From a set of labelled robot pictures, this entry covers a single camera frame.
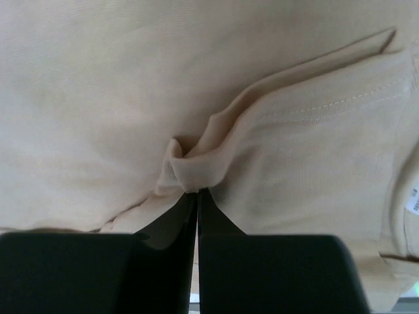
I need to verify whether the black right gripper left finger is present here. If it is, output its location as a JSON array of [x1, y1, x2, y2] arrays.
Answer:
[[1, 194, 196, 313]]

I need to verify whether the beige t shirt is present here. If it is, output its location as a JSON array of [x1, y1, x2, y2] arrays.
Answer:
[[1, 1, 418, 311]]

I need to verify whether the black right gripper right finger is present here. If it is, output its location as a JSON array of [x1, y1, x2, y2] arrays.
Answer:
[[197, 190, 369, 314]]

